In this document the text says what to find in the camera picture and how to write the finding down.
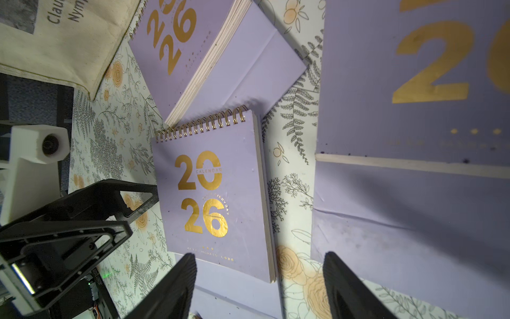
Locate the purple calendar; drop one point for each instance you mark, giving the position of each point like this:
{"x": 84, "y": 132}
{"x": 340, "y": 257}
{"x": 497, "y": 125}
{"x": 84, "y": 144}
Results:
{"x": 412, "y": 154}
{"x": 214, "y": 204}
{"x": 199, "y": 58}

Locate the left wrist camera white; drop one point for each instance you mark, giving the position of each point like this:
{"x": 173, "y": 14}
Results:
{"x": 30, "y": 155}

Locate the beige Monet tote bag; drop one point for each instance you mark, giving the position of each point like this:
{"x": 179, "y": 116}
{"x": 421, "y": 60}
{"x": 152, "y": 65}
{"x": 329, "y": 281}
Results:
{"x": 69, "y": 43}

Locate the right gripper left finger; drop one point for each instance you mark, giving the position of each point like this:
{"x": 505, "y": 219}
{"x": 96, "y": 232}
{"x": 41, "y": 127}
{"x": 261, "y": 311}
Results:
{"x": 172, "y": 296}

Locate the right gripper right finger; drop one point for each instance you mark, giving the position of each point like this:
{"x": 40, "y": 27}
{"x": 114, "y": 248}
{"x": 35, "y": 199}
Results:
{"x": 348, "y": 297}

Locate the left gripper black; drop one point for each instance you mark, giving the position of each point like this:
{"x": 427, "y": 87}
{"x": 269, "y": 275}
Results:
{"x": 47, "y": 253}

